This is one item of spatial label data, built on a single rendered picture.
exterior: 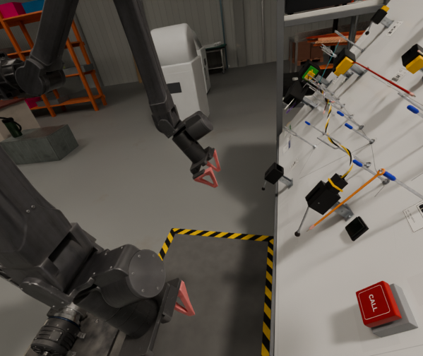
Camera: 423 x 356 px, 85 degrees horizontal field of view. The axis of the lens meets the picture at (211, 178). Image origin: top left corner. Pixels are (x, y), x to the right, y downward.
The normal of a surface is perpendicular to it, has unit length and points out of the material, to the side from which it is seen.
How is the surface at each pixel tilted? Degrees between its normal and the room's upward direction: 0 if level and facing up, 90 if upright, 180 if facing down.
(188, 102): 90
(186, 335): 0
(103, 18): 90
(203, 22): 90
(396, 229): 53
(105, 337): 0
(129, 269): 61
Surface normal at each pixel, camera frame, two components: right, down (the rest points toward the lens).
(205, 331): -0.15, -0.82
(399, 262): -0.86, -0.50
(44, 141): -0.09, 0.56
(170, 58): -0.18, 0.27
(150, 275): 0.78, -0.45
